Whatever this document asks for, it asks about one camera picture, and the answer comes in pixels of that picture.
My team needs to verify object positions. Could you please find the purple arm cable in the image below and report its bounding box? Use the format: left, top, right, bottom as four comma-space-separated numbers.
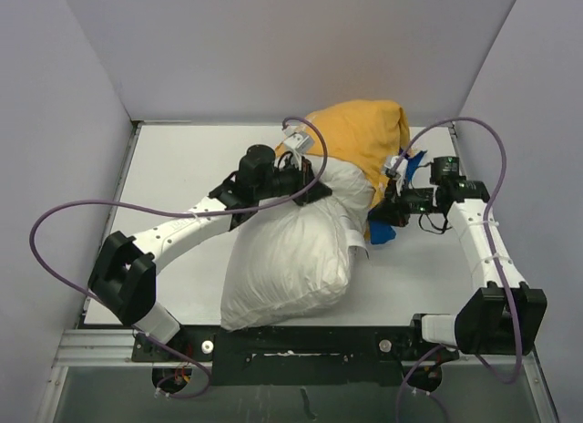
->
386, 117, 523, 423
28, 116, 329, 400

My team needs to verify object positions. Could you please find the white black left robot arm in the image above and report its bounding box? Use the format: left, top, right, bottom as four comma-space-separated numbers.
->
88, 144, 332, 360

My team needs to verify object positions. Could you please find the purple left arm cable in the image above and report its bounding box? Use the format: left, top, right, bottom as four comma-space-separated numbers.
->
28, 116, 329, 400

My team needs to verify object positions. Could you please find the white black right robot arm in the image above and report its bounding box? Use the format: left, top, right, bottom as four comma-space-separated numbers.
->
370, 156, 547, 358

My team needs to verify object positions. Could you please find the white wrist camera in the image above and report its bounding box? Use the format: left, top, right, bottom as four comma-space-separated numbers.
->
282, 128, 314, 155
384, 154, 408, 194

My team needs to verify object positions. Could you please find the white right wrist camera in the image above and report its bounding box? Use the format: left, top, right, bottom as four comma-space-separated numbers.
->
384, 154, 408, 194

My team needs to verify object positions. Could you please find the aluminium frame rail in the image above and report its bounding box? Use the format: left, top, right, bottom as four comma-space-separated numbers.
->
36, 330, 559, 422

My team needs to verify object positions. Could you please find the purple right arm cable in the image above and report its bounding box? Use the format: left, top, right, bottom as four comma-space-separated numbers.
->
386, 117, 523, 423

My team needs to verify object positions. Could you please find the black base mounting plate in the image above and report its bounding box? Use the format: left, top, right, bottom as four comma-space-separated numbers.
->
131, 325, 459, 387

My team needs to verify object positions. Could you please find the blue yellow Mickey pillowcase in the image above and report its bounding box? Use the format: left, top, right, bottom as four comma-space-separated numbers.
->
272, 98, 429, 246

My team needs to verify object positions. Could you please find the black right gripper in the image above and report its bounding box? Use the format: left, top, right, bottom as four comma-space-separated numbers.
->
368, 176, 440, 229

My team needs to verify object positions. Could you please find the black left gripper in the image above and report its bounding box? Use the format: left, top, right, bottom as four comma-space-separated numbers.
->
254, 154, 330, 205

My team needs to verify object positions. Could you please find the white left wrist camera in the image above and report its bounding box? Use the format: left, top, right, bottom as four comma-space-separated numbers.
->
282, 128, 314, 155

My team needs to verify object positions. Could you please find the white pillow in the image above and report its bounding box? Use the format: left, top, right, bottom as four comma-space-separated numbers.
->
220, 156, 374, 331

